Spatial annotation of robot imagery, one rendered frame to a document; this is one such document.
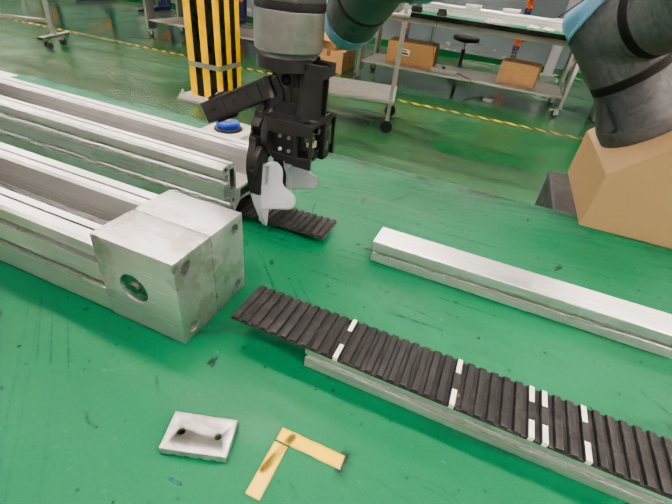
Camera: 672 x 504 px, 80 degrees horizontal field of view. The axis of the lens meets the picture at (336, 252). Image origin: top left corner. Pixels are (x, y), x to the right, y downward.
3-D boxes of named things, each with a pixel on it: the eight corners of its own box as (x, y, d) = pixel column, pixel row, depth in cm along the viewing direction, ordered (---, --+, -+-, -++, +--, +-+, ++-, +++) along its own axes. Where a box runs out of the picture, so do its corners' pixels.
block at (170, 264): (256, 273, 47) (255, 202, 42) (185, 344, 38) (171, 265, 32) (194, 250, 50) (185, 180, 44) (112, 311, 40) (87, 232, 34)
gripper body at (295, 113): (307, 177, 47) (315, 67, 40) (245, 160, 49) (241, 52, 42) (333, 156, 53) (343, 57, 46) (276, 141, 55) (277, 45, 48)
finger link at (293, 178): (313, 216, 58) (311, 163, 51) (277, 205, 59) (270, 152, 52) (322, 203, 60) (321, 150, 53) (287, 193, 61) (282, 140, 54)
